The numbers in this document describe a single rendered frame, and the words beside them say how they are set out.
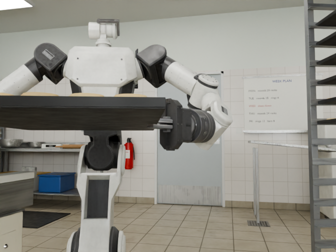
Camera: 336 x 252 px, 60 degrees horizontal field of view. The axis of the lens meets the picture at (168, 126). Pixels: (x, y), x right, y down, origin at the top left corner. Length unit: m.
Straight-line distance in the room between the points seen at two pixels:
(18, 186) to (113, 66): 0.69
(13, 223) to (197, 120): 0.46
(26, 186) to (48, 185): 4.16
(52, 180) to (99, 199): 3.55
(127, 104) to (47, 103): 0.10
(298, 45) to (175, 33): 1.88
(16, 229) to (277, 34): 4.61
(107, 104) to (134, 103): 0.03
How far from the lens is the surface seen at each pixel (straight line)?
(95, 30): 1.26
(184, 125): 0.71
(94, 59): 1.16
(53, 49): 1.27
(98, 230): 1.11
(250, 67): 4.70
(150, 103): 0.37
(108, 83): 1.14
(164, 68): 1.18
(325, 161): 1.51
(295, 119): 4.64
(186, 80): 1.11
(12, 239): 0.56
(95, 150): 1.16
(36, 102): 0.39
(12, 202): 0.56
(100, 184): 1.16
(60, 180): 4.64
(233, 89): 4.62
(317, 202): 1.50
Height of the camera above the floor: 0.95
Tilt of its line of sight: 4 degrees up
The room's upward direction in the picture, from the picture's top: straight up
